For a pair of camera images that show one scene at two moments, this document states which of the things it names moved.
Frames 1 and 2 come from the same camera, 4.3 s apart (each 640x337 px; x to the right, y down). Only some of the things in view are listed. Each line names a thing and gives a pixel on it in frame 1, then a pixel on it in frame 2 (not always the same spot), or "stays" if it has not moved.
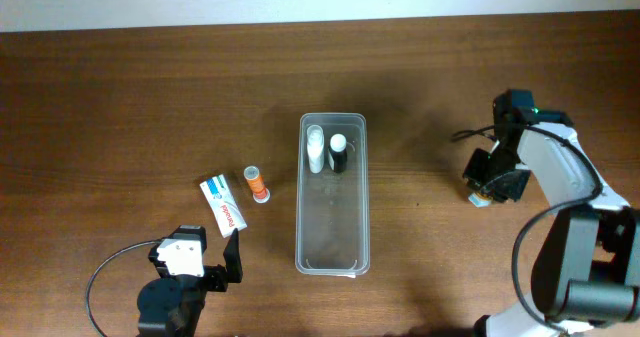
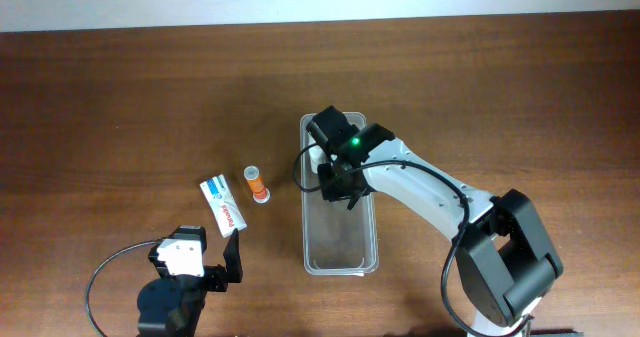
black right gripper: (510, 188) → (329, 190)
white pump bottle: (315, 141) stays
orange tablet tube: (256, 183) stays
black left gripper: (219, 277) stays
